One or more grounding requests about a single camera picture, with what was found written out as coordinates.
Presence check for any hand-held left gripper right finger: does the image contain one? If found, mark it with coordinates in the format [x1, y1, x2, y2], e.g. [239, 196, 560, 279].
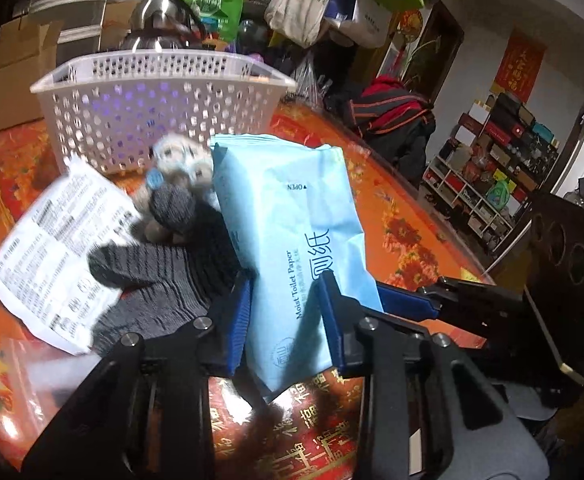
[316, 271, 549, 480]

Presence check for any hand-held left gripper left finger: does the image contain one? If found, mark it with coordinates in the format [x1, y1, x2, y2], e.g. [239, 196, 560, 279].
[21, 269, 255, 480]

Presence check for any white perforated plastic basket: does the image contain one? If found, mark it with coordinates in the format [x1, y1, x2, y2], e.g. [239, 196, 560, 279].
[29, 50, 298, 177]

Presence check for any white and blue shopping bag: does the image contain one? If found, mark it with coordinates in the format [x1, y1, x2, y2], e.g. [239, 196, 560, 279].
[324, 0, 398, 50]

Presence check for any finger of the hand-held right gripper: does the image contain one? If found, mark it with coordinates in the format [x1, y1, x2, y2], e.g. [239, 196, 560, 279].
[374, 281, 490, 350]
[416, 275, 529, 332]

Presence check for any white shelf with boxes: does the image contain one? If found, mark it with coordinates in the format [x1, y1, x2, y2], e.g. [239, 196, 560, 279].
[422, 92, 561, 268]

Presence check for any green plastic bag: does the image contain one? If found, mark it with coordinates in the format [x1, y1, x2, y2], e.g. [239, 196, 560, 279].
[174, 0, 247, 43]

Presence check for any white printed plastic packet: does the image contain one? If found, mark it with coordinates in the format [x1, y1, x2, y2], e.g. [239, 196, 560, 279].
[0, 155, 143, 357]

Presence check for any round red gold ornament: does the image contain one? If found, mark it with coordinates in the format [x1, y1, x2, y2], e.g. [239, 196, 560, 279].
[397, 10, 425, 44]

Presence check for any red wall poster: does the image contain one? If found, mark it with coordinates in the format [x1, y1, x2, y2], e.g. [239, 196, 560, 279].
[492, 30, 547, 104]

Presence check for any beige canvas tote bag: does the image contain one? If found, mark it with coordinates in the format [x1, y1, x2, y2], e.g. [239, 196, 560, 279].
[264, 0, 345, 49]

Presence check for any grey striped sock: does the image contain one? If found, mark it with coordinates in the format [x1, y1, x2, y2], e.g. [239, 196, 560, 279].
[88, 185, 247, 357]

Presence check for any red black striped bag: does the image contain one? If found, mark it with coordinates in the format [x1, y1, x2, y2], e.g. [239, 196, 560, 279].
[349, 75, 437, 187]

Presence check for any stainless steel kettle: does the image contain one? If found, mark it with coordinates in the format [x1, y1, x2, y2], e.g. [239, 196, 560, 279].
[117, 0, 208, 54]

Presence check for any light blue wet wipes pack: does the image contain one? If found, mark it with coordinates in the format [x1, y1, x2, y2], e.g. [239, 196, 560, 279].
[211, 132, 385, 393]

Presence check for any small brown cardboard box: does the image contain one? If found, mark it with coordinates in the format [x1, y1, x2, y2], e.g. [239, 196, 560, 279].
[99, 0, 148, 52]

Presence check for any grey white-striped fabric bin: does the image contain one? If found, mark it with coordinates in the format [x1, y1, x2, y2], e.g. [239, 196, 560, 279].
[28, 0, 118, 67]

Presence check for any large brown cardboard box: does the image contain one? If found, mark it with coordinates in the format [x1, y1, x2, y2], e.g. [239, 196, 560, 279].
[0, 20, 65, 138]

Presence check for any clear plastic bag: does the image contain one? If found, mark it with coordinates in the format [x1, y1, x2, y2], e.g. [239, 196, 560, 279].
[292, 52, 334, 107]

